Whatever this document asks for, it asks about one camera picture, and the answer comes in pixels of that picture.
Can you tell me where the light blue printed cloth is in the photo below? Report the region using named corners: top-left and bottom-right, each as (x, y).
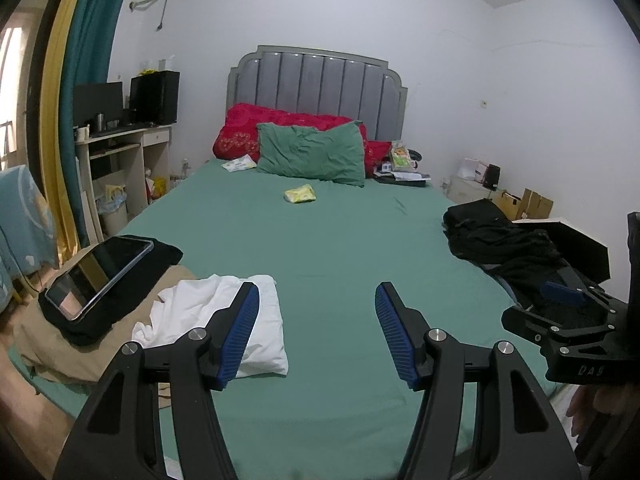
top-left (0, 164), bottom-right (60, 313)

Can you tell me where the black computer tower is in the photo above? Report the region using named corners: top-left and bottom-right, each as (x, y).
top-left (129, 70), bottom-right (181, 126)

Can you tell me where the teal curtain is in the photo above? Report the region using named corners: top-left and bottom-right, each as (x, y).
top-left (54, 0), bottom-right (139, 261)

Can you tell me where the white computer desk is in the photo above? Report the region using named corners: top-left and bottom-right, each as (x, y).
top-left (73, 124), bottom-right (174, 242)

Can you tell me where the yellow packet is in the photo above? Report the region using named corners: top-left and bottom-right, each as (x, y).
top-left (283, 183), bottom-right (317, 205)

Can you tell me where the large red pillow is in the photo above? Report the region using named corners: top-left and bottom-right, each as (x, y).
top-left (212, 102), bottom-right (372, 164)

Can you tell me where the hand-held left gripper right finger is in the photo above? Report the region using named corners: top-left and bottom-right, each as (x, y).
top-left (375, 281), bottom-right (584, 480)

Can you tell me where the tablet with dark screen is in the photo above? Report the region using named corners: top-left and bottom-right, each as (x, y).
top-left (45, 236), bottom-right (155, 322)

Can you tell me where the black computer monitor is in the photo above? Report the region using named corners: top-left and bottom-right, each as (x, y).
top-left (72, 81), bottom-right (125, 129)

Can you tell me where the window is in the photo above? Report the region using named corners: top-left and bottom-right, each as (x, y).
top-left (0, 24), bottom-right (32, 173)

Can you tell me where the grey padded headboard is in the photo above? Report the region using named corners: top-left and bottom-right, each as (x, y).
top-left (227, 45), bottom-right (410, 144)

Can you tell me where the white trash bin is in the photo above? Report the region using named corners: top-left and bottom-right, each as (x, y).
top-left (95, 194), bottom-right (130, 242)

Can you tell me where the black book with white edge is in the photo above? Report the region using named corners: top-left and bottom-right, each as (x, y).
top-left (512, 217), bottom-right (612, 282)

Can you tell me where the white t-shirt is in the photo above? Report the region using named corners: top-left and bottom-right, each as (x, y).
top-left (131, 274), bottom-right (290, 379)

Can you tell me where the white packet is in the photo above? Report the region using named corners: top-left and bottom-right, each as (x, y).
top-left (221, 155), bottom-right (257, 174)

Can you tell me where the black folded cloth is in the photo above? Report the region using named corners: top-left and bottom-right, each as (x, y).
top-left (37, 238), bottom-right (185, 347)

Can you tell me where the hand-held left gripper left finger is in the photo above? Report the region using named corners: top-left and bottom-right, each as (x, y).
top-left (52, 281), bottom-right (261, 480)

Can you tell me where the bed with green sheet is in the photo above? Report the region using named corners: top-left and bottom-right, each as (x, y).
top-left (7, 157), bottom-right (571, 480)

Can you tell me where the beige garment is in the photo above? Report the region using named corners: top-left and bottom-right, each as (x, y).
top-left (12, 262), bottom-right (197, 386)

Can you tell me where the black keyboard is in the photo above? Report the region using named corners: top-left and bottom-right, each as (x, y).
top-left (88, 120), bottom-right (157, 135)

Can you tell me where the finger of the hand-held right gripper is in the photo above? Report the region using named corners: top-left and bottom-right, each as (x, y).
top-left (501, 305), bottom-right (629, 357)
top-left (544, 265), bottom-right (627, 312)

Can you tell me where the air conditioner hose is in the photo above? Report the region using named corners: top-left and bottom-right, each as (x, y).
top-left (128, 0), bottom-right (174, 32)

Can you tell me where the small red pillow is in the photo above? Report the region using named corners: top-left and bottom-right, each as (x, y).
top-left (364, 140), bottom-right (394, 179)

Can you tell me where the person's right hand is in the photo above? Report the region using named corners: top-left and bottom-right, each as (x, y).
top-left (566, 384), bottom-right (626, 440)

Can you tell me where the pile of papers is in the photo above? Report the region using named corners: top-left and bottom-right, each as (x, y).
top-left (372, 160), bottom-right (432, 184)

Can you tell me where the white nightstand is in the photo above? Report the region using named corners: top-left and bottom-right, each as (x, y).
top-left (446, 174), bottom-right (502, 207)

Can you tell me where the cardboard box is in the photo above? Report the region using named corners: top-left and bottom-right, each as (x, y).
top-left (519, 188), bottom-right (555, 221)

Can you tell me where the pile of black clothes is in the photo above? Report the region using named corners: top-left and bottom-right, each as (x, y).
top-left (442, 198), bottom-right (601, 321)

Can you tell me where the green pillow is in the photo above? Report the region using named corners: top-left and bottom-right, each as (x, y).
top-left (255, 120), bottom-right (367, 189)

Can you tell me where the yellow curtain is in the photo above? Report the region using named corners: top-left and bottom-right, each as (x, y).
top-left (39, 0), bottom-right (97, 263)

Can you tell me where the green snack bag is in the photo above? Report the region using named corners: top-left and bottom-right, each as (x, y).
top-left (389, 139), bottom-right (419, 173)

